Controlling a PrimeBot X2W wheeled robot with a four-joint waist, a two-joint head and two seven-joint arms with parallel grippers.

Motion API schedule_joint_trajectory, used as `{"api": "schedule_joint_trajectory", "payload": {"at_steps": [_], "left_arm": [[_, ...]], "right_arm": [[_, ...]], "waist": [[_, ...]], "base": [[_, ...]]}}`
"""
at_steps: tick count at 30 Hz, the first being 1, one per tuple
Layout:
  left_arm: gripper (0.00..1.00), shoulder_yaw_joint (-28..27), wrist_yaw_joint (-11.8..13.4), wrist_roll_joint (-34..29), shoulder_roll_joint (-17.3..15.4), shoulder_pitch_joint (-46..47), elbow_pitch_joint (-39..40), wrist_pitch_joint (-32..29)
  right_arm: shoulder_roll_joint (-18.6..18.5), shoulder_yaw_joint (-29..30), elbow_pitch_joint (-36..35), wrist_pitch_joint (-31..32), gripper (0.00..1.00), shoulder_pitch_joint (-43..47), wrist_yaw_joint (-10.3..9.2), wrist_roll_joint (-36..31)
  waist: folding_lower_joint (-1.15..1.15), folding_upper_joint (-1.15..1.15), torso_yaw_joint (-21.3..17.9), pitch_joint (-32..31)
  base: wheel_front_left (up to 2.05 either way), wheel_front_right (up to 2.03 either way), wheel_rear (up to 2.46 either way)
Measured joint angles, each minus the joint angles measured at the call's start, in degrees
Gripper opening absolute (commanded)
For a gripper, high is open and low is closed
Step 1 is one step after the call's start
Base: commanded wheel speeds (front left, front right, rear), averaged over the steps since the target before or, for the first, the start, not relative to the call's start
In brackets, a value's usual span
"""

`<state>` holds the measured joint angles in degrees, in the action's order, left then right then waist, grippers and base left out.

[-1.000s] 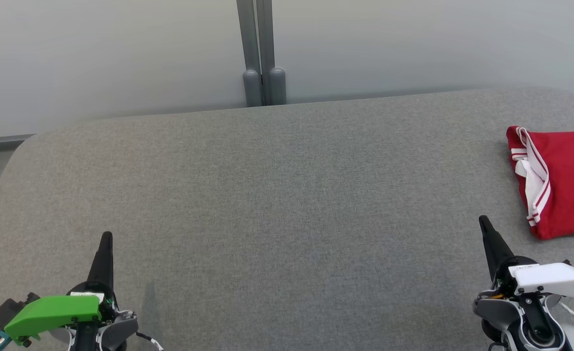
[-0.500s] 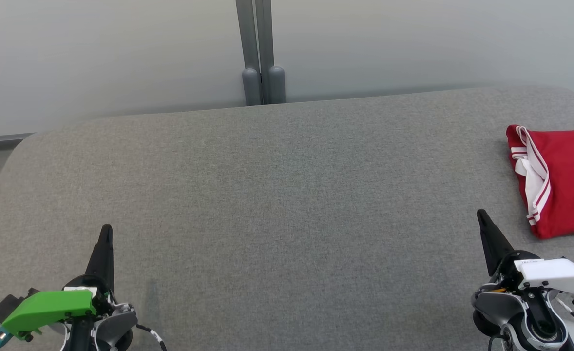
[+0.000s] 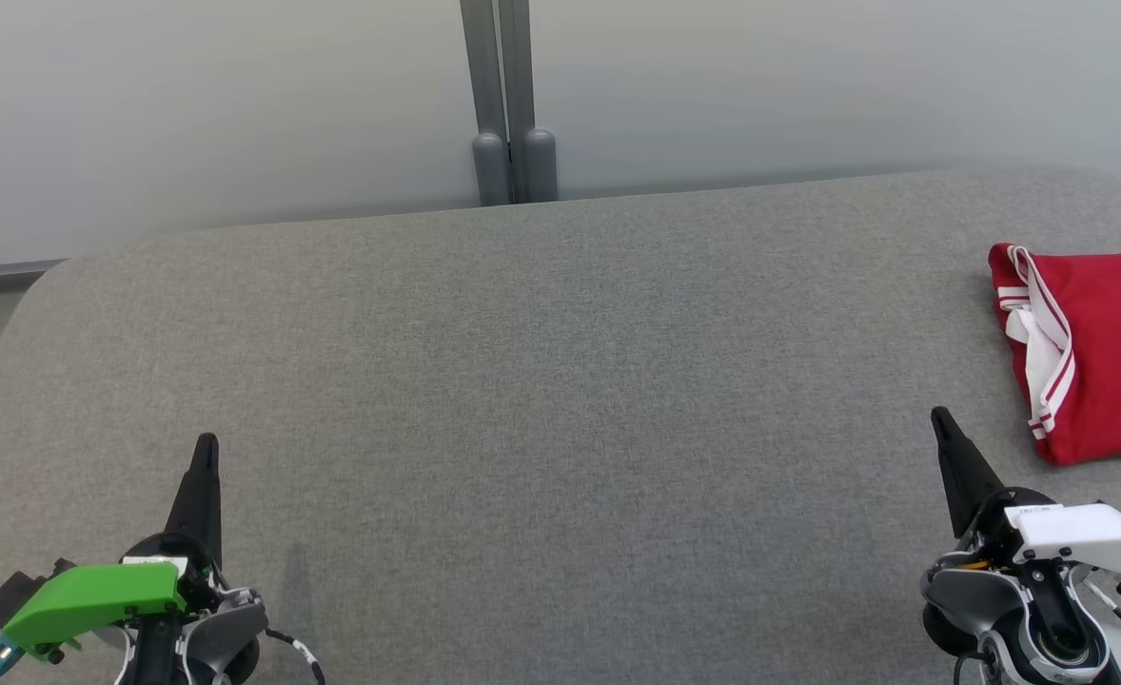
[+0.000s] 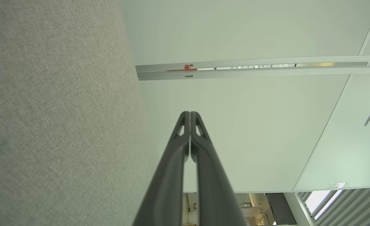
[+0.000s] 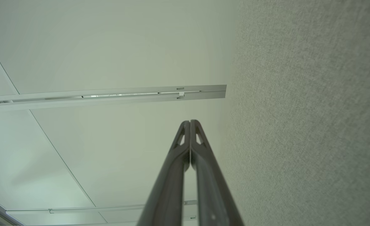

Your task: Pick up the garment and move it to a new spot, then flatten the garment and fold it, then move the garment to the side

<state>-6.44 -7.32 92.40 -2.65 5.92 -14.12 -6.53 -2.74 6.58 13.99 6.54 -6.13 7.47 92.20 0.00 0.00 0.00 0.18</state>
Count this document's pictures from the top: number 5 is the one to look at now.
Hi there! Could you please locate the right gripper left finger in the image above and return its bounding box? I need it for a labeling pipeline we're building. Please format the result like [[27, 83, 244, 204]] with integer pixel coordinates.
[[137, 121, 191, 226]]

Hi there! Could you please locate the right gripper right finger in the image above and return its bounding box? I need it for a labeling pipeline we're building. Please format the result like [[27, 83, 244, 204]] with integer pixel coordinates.
[[191, 120, 244, 226]]

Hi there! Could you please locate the grey partition post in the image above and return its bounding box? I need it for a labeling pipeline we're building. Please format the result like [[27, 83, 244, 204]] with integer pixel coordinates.
[[6, 200, 198, 222], [0, 84, 227, 103], [0, 90, 227, 111]]

